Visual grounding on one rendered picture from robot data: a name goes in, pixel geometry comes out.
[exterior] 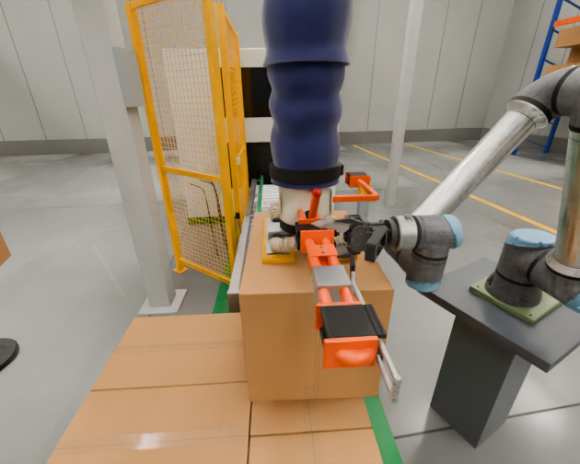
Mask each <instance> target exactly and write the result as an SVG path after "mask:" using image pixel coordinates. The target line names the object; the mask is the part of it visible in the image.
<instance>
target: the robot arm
mask: <svg viewBox="0 0 580 464"><path fill-rule="evenodd" d="M560 116H566V117H569V118H570V119H569V127H568V130H569V138H568V146H567V153H566V160H565V168H564V175H563V189H562V197H561V204H560V211H559V218H558V226H557V233H556V236H554V235H553V234H551V233H547V232H545V231H541V230H537V229H527V228H521V229H515V230H513V231H511V232H510V233H509V234H508V236H507V238H506V240H505V243H504V246H503V249H502V252H501V255H500V258H499V261H498V263H497V266H496V269H495V271H494V272H493V273H492V274H491V275H490V276H488V278H487V279H486V281H485V284H484V286H485V289H486V291H487V292H488V293H489V294H490V295H491V296H493V297H494V298H496V299H497V300H499V301H501V302H503V303H506V304H508V305H511V306H514V307H535V306H537V305H538V304H539V302H540V300H541V299H542V293H541V290H542V291H544V292H545V293H547V294H548V295H550V296H552V297H553V298H555V299H556V300H558V301H559V302H561V303H562V304H564V305H565V306H566V307H568V308H570V309H572V310H574V311H575V312H577V313H580V65H573V66H569V67H565V68H563V69H560V70H558V71H555V72H552V73H550V74H548V75H546V76H544V77H542V78H540V79H538V80H536V81H534V82H533V83H531V84H530V85H528V86H526V87H525V88H523V89H522V90H520V91H519V92H518V93H517V94H516V95H514V96H513V97H512V98H511V100H510V101H509V102H508V103H507V104H506V114H505V115H504V116H503V117H502V118H501V119H500V120H499V121H498V122H497V123H496V124H495V126H494V127H493V128H492V129H491V130H490V131H489V132H488V133H487V134H486V135H485V136H484V137H483V138H482V139H481V140H480V142H479V143H478V144H476V145H475V146H474V147H473V148H472V149H471V150H470V151H469V152H468V154H467V155H466V156H465V157H464V158H463V159H462V160H461V161H460V162H459V163H458V164H457V165H456V166H455V167H454V168H453V170H452V171H451V172H450V173H449V174H448V175H447V176H446V177H445V178H444V179H443V180H442V181H441V182H440V183H439V185H438V186H437V187H436V188H435V189H434V190H433V191H432V192H431V193H430V194H429V195H428V196H427V197H426V198H425V199H424V201H423V202H422V203H421V204H420V205H419V206H418V207H417V208H416V209H415V210H414V211H413V212H412V213H411V215H408V214H406V215H393V216H392V217H391V218H390V219H387V220H385V219H379V222H369V221H368V219H367V218H366V217H365V215H344V216H345V218H341V219H335V218H333V217H332V216H329V215H325V217H324V219H321V220H318V221H315V222H313V223H311V225H312V226H314V227H317V228H319V229H321V228H327V229H335V230H337V231H338V232H339V233H343V240H344V242H347V243H346V244H347V246H348V247H346V244H345V243H338V244H336V250H337V253H338V256H337V258H340V259H346V258H351V255H354V256H355V255H357V254H361V251H363V252H364V253H365V261H370V262H375V261H376V259H377V257H378V256H379V254H380V252H381V251H382V250H383V249H384V250H385V252H386V253H387V254H388V255H390V257H391V258H392V259H393V260H394V261H395V262H396V263H397V264H398V265H399V266H400V267H401V268H402V270H403V271H405V272H406V277H405V282H406V284H407V285H408V286H409V287H410V288H412V289H414V290H416V291H420V292H433V291H435V290H436V289H438V287H439V285H440V283H441V282H442V276H443V273H444V269H445V267H446V263H447V257H448V253H449V250H450V249H455V248H458V247H459V246H460V244H461V242H462V239H463V231H462V227H461V224H460V222H459V221H458V219H457V218H456V217H455V216H453V215H452V213H453V212H454V211H455V210H456V209H457V208H458V207H459V206H460V205H461V204H462V203H463V202H464V201H465V200H466V199H467V198H468V197H469V196H470V195H471V194H472V193H473V192H474V191H475V190H476V189H477V188H478V187H479V186H480V185H481V183H482V182H483V181H484V180H485V179H486V178H487V177H488V176H489V175H490V174H491V173H492V172H493V171H494V170H495V169H496V168H497V167H498V166H499V165H500V164H501V163H502V162H503V161H504V160H505V159H506V158H507V157H508V156H509V155H510V154H511V153H512V152H513V151H514V150H515V149H516V148H517V147H518V146H519V145H520V144H521V143H522V142H523V141H524V140H525V139H526V138H527V137H528V136H529V135H530V134H531V133H532V132H533V131H534V130H535V129H541V128H544V127H545V126H547V124H548V123H549V122H551V121H552V120H553V119H555V118H557V117H560Z"/></svg>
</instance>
